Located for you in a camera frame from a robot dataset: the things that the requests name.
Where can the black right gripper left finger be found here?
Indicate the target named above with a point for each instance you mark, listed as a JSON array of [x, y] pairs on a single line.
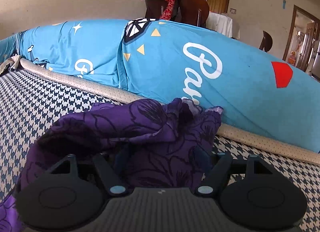
[[68, 196]]

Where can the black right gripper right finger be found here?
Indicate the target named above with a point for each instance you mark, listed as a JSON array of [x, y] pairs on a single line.
[[253, 194]]

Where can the purple floral garment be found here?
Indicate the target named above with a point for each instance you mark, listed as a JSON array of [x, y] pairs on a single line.
[[148, 145]]

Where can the houndstooth seat cushion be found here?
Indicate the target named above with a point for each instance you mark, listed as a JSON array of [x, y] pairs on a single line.
[[32, 99]]

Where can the blue printed sofa cover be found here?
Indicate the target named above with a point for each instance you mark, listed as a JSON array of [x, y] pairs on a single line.
[[163, 60]]

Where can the silver refrigerator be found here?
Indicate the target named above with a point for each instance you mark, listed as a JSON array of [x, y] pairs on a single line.
[[315, 72]]

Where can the dark wooden far chair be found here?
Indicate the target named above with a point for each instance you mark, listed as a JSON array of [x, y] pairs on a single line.
[[266, 43]]

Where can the white clothed dining table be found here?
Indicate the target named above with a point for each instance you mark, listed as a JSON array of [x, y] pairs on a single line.
[[223, 24]]

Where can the dark wooden dining chair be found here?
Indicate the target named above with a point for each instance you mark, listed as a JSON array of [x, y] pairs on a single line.
[[191, 12]]

